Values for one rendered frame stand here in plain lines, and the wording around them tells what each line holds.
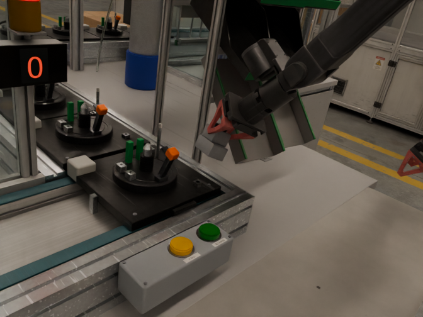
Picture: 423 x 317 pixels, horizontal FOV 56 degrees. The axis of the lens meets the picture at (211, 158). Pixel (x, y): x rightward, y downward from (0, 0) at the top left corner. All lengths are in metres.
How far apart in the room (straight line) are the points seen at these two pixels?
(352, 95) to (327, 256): 4.11
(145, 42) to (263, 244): 1.07
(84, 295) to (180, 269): 0.15
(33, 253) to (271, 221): 0.55
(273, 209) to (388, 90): 3.88
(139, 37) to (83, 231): 1.08
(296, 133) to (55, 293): 0.77
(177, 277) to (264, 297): 0.20
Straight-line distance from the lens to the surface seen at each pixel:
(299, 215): 1.06
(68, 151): 0.97
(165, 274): 0.66
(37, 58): 0.76
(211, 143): 0.84
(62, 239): 0.79
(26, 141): 0.86
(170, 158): 0.78
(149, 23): 1.71
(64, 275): 0.67
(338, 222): 1.09
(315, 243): 0.98
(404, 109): 4.82
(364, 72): 4.90
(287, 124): 1.13
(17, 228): 0.83
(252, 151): 0.99
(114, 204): 0.78
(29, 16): 0.75
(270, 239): 0.94
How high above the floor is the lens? 1.42
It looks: 27 degrees down
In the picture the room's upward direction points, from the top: 10 degrees clockwise
